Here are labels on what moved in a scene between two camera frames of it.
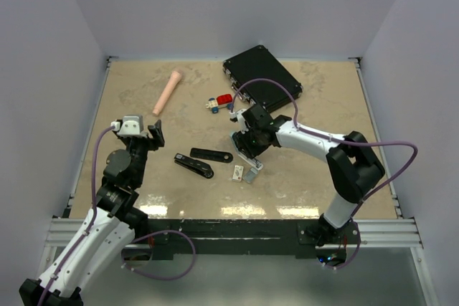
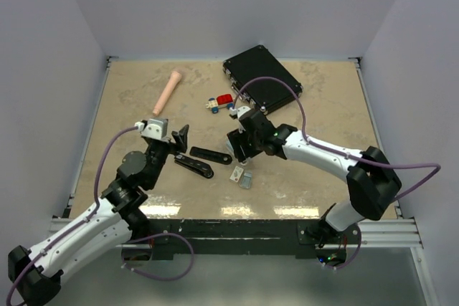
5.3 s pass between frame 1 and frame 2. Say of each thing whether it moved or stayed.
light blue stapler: moved
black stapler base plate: stayed
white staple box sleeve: stayed
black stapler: stayed
